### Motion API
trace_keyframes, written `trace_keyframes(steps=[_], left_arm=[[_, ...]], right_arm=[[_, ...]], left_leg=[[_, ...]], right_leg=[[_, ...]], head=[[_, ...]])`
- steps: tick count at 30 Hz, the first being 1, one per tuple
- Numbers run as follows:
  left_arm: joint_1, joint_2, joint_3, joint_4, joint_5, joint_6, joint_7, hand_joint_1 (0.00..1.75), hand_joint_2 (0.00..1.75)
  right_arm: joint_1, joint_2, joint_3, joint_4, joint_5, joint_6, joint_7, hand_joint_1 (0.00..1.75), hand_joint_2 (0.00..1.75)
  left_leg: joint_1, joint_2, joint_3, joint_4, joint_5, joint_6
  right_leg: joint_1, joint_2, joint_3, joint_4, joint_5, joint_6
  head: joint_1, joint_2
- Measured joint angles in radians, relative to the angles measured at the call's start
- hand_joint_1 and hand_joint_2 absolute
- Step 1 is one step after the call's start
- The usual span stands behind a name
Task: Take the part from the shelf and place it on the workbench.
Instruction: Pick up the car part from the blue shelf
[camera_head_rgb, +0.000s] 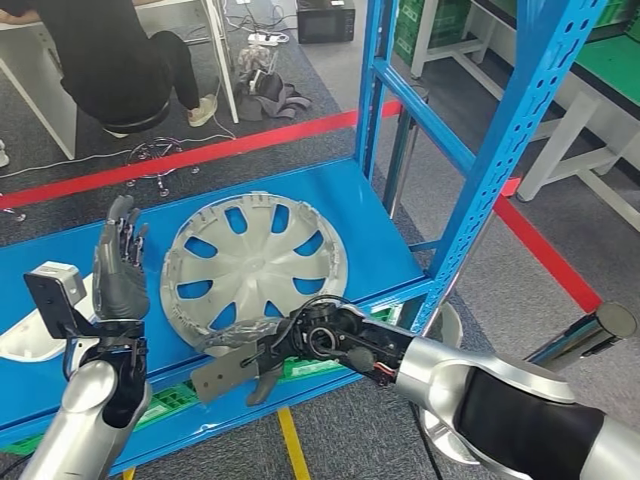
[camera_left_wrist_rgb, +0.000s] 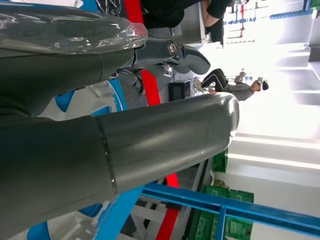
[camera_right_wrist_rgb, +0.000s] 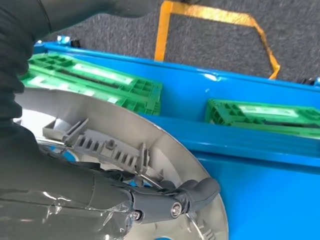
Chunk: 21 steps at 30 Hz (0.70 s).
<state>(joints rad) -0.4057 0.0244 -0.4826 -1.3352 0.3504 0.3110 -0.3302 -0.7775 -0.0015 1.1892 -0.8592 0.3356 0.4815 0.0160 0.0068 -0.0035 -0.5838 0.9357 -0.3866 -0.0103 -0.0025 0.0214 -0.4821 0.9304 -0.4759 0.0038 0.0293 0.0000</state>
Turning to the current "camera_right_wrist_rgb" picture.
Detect yellow floor tape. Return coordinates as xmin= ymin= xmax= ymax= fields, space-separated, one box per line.
xmin=154 ymin=0 xmax=282 ymax=80

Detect blue metal shelf rack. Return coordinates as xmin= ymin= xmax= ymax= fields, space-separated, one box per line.
xmin=32 ymin=34 xmax=320 ymax=240

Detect green plastic crate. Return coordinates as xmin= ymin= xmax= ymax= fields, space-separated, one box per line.
xmin=205 ymin=98 xmax=320 ymax=138
xmin=20 ymin=52 xmax=163 ymax=116

